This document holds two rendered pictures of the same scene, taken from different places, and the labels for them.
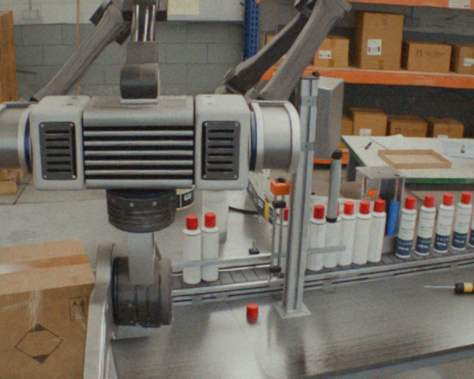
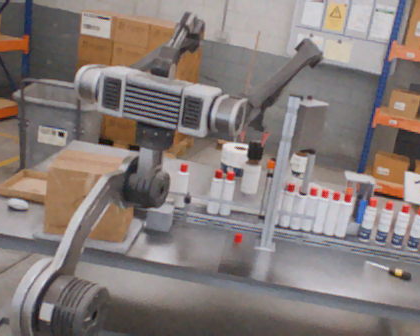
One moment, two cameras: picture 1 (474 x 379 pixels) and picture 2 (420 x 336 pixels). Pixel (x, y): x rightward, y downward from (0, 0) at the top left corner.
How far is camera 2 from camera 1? 0.91 m
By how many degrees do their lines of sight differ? 15
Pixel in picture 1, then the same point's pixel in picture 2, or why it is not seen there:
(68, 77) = (146, 62)
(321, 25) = (296, 61)
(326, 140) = (299, 138)
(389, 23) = not seen: outside the picture
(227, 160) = (195, 119)
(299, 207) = (277, 177)
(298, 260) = (272, 212)
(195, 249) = (216, 191)
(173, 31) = (327, 72)
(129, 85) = (154, 67)
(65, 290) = not seen: hidden behind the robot
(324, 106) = (301, 116)
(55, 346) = not seen: hidden behind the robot
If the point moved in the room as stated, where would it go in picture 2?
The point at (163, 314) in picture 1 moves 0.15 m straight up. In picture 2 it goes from (150, 198) to (155, 158)
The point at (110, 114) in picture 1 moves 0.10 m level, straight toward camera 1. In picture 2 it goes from (140, 80) to (129, 83)
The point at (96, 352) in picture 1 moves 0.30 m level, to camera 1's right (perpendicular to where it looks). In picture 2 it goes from (93, 196) to (178, 223)
